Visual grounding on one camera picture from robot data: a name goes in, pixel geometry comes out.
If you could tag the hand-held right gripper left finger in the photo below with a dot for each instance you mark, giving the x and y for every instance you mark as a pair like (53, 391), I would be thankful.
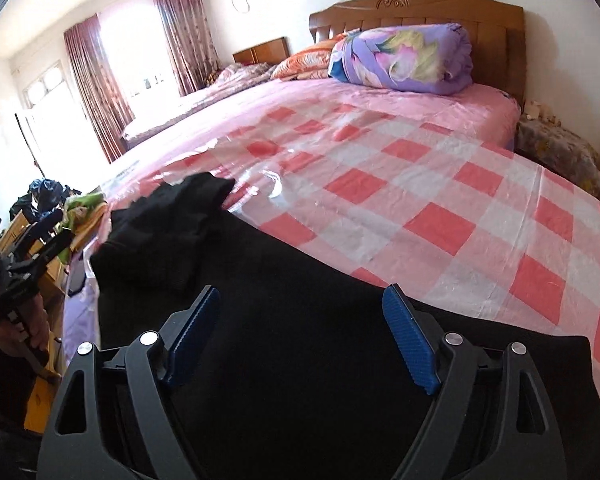
(195, 332)

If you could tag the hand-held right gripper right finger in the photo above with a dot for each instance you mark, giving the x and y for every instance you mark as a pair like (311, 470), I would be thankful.
(411, 342)

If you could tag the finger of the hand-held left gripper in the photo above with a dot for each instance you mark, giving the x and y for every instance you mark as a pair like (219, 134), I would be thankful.
(55, 250)
(42, 225)

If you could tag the black pants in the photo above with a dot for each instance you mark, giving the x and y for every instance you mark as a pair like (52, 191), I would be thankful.
(305, 290)

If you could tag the person's left forearm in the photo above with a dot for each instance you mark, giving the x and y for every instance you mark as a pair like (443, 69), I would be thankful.
(5, 440)

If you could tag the person's left hand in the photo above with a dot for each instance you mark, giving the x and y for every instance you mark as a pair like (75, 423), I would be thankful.
(27, 332)

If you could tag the wooden desk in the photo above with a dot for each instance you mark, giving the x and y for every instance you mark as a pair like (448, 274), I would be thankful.
(15, 232)

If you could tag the pile of clothes on chair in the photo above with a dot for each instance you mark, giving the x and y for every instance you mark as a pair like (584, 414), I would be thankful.
(45, 192)

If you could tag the green and yellow cloth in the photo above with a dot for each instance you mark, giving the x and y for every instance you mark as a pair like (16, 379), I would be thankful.
(82, 215)

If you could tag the black stand pole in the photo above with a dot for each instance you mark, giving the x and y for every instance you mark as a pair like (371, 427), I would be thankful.
(27, 140)

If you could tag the maroon curtain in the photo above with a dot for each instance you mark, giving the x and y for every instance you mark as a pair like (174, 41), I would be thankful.
(187, 35)
(97, 90)

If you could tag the red checkered plastic tablecloth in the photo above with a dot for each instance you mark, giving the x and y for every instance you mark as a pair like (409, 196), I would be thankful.
(430, 185)

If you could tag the bed with patterned blanket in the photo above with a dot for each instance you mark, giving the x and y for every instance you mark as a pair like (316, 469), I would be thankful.
(190, 105)

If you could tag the window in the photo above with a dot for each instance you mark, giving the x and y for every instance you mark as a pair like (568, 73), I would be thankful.
(135, 55)

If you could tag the nightstand with floral cover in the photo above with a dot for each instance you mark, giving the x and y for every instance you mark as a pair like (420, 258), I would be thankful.
(560, 152)

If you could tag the bed with pink sheet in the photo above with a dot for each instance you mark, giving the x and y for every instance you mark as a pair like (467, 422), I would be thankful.
(380, 102)

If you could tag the small items on nightstand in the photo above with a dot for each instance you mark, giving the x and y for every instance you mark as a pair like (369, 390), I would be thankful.
(540, 112)

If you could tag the small wooden headboard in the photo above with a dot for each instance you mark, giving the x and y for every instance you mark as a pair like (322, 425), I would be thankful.
(262, 51)

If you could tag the purple floral quilt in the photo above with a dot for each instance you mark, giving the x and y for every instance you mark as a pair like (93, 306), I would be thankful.
(405, 57)

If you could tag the orange patterned pillow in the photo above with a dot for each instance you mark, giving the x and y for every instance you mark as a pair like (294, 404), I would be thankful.
(300, 65)

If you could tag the wooden bed headboard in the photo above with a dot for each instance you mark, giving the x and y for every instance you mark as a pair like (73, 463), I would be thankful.
(430, 12)

